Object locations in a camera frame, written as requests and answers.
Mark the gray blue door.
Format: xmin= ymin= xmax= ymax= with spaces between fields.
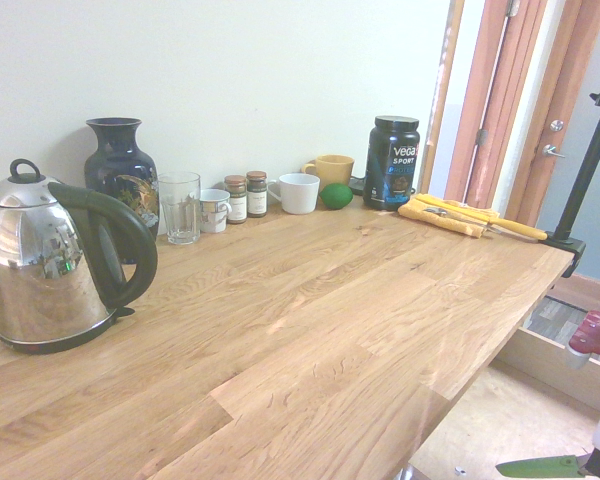
xmin=533 ymin=0 xmax=600 ymax=287

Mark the plain white mug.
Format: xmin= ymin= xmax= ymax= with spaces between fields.
xmin=266 ymin=172 xmax=322 ymax=216

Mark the yellow handled utensil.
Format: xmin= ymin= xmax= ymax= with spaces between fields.
xmin=413 ymin=193 xmax=550 ymax=243

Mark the black Ulanzi clamp stand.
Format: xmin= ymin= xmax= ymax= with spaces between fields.
xmin=538 ymin=69 xmax=600 ymax=280

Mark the large wooden drawer white front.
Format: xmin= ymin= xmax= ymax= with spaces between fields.
xmin=408 ymin=323 xmax=600 ymax=480

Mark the stainless steel electric kettle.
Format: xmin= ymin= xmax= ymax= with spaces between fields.
xmin=0 ymin=157 xmax=160 ymax=357

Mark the green lime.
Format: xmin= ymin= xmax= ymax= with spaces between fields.
xmin=318 ymin=182 xmax=355 ymax=211

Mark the wooden door frame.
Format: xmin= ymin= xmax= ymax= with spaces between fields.
xmin=418 ymin=0 xmax=600 ymax=214

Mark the dark blue floral vase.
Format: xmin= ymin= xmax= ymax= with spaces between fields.
xmin=83 ymin=116 xmax=162 ymax=266

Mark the yellow mug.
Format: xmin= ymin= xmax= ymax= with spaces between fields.
xmin=300 ymin=153 xmax=357 ymax=189

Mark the clear drinking glass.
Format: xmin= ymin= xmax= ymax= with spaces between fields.
xmin=156 ymin=170 xmax=203 ymax=247

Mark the black Vega protein tub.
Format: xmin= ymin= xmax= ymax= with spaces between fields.
xmin=361 ymin=114 xmax=422 ymax=212

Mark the yellow folded cloth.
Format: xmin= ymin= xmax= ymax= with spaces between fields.
xmin=397 ymin=192 xmax=504 ymax=240

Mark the metal spoon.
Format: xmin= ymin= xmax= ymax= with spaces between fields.
xmin=421 ymin=205 xmax=502 ymax=237

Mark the spice jar with brown lid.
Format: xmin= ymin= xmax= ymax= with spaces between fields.
xmin=244 ymin=169 xmax=269 ymax=220
xmin=223 ymin=173 xmax=249 ymax=226

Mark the small patterned white cup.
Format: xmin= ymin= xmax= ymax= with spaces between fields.
xmin=198 ymin=187 xmax=234 ymax=235

